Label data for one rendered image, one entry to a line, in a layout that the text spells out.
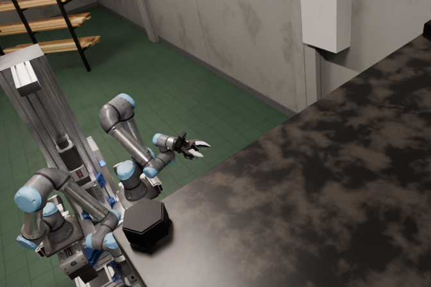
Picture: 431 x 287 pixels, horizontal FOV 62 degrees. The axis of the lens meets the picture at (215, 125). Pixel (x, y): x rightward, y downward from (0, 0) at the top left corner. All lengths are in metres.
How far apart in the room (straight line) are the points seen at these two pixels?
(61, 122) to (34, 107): 0.17
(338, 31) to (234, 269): 2.71
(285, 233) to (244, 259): 0.10
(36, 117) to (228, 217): 1.54
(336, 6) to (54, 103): 2.20
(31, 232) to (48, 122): 0.58
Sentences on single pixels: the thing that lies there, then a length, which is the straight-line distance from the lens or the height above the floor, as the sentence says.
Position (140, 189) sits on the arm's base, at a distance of 2.32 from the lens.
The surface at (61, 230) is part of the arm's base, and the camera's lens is 2.33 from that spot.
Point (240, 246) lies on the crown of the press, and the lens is 0.74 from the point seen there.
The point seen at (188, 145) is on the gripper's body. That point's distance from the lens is 1.91.
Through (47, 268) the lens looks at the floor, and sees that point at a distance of 3.82.
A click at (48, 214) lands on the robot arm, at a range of 2.24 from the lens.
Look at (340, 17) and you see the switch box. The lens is 3.19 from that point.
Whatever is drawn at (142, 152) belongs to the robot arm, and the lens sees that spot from 2.01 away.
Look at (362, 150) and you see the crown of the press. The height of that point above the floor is 2.01.
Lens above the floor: 2.60
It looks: 34 degrees down
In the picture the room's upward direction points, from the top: 13 degrees counter-clockwise
